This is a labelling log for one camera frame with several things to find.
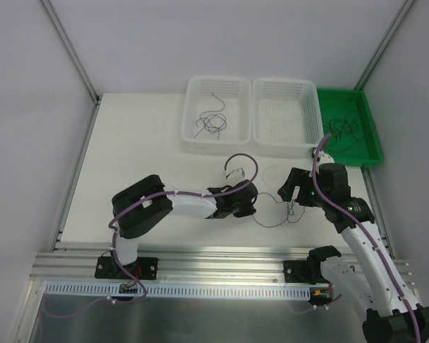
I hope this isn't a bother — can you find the purple thin wire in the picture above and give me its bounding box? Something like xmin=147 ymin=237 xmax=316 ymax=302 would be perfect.
xmin=253 ymin=192 xmax=307 ymax=229
xmin=192 ymin=91 xmax=229 ymax=141

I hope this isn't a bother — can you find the brown thin wire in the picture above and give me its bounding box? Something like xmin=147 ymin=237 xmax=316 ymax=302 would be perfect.
xmin=342 ymin=110 xmax=375 ymax=144
xmin=323 ymin=119 xmax=358 ymax=153
xmin=328 ymin=110 xmax=360 ymax=139

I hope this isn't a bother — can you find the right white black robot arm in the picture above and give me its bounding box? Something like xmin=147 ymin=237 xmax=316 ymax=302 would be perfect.
xmin=277 ymin=163 xmax=429 ymax=342

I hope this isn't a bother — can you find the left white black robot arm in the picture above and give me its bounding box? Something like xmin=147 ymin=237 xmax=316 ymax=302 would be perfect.
xmin=109 ymin=174 xmax=258 ymax=278

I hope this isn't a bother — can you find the green plastic tray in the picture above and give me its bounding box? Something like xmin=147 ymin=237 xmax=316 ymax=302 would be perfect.
xmin=317 ymin=88 xmax=383 ymax=167

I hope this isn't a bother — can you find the right white perforated basket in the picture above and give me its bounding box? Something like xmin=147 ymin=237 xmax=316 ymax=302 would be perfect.
xmin=252 ymin=78 xmax=324 ymax=159

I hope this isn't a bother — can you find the white perforated basket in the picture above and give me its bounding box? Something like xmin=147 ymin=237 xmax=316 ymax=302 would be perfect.
xmin=180 ymin=75 xmax=252 ymax=154
xmin=252 ymin=78 xmax=324 ymax=159

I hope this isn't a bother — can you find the left white perforated basket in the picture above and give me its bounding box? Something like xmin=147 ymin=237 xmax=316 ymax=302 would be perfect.
xmin=180 ymin=75 xmax=252 ymax=154

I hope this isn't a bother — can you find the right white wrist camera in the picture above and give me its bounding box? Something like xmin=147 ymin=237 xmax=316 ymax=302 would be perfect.
xmin=312 ymin=151 xmax=335 ymax=172

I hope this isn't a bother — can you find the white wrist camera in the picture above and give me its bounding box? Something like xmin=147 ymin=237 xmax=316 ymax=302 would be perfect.
xmin=312 ymin=151 xmax=335 ymax=172
xmin=224 ymin=168 xmax=245 ymax=181

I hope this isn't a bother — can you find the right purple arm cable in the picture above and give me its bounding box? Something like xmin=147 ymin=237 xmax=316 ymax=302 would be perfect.
xmin=312 ymin=133 xmax=425 ymax=343

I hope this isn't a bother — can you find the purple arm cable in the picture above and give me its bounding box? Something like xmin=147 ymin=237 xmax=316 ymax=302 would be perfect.
xmin=108 ymin=153 xmax=261 ymax=304
xmin=312 ymin=133 xmax=425 ymax=343

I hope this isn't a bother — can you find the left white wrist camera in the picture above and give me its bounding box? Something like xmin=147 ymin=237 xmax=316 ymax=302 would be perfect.
xmin=224 ymin=168 xmax=245 ymax=181

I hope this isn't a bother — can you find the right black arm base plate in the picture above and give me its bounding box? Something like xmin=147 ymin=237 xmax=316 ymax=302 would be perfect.
xmin=282 ymin=260 xmax=309 ymax=283

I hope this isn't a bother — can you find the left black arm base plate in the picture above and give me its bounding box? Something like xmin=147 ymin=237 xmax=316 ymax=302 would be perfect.
xmin=94 ymin=255 xmax=159 ymax=280

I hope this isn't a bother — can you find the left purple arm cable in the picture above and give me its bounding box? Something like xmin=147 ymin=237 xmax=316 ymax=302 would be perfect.
xmin=108 ymin=153 xmax=261 ymax=304

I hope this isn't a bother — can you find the white slotted cable duct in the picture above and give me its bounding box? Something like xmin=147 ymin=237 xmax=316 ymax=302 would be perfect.
xmin=45 ymin=282 xmax=310 ymax=301

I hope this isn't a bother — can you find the aluminium frame post right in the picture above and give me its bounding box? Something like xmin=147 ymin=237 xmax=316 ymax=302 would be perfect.
xmin=354 ymin=0 xmax=418 ymax=91

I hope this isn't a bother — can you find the aluminium frame post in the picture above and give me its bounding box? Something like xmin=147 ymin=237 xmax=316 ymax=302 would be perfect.
xmin=37 ymin=0 xmax=101 ymax=104
xmin=354 ymin=0 xmax=418 ymax=91

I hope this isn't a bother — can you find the aluminium table edge rail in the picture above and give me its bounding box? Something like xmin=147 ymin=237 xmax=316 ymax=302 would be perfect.
xmin=30 ymin=244 xmax=415 ymax=289

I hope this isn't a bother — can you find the aluminium frame post left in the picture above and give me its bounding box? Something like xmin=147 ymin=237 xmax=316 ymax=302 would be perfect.
xmin=37 ymin=0 xmax=101 ymax=104

